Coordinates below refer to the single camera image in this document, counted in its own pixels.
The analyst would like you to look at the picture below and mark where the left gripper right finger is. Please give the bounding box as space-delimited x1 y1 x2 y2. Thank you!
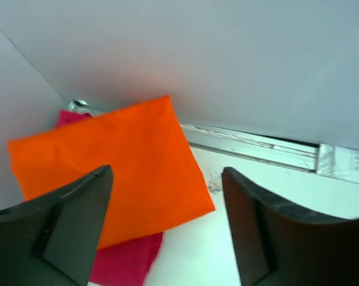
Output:
221 167 359 285

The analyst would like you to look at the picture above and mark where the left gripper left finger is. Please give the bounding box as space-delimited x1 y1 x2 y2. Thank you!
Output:
0 165 113 285

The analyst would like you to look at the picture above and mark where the orange t shirt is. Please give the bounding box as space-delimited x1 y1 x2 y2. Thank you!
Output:
8 96 215 248

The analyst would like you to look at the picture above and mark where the folded pink t shirt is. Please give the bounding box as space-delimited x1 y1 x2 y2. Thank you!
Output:
56 110 164 285

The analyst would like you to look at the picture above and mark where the aluminium table edge rail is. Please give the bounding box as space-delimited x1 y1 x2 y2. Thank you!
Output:
68 99 359 187

